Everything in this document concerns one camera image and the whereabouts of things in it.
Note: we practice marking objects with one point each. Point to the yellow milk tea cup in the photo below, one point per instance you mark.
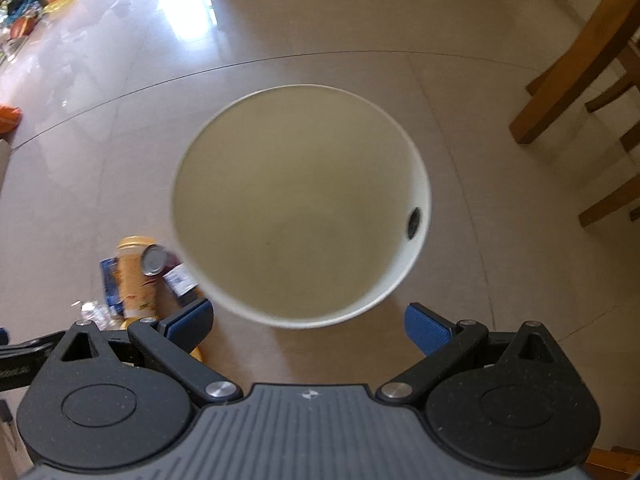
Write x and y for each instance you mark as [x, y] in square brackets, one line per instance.
[136, 290]

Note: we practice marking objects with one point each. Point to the orange object on floor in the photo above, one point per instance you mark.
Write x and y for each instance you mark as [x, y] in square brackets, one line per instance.
[10, 119]

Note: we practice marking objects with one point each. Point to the clear plastic bottle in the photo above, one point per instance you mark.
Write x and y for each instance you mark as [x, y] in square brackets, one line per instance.
[99, 314]

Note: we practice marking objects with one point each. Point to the blue juice carton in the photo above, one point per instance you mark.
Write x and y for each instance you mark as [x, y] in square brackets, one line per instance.
[108, 268]

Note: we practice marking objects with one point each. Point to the wooden chair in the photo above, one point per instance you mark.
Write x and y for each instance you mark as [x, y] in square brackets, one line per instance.
[606, 37]

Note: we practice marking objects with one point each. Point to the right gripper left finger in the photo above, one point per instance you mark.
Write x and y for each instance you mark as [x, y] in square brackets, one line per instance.
[110, 400]

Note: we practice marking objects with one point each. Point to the white plastic bucket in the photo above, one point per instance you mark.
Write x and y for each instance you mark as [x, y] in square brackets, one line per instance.
[301, 206]

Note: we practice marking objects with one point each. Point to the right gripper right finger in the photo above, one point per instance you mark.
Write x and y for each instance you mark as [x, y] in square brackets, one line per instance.
[498, 401]

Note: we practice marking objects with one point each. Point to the red tin can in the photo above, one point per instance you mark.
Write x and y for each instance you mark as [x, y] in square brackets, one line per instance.
[153, 260]

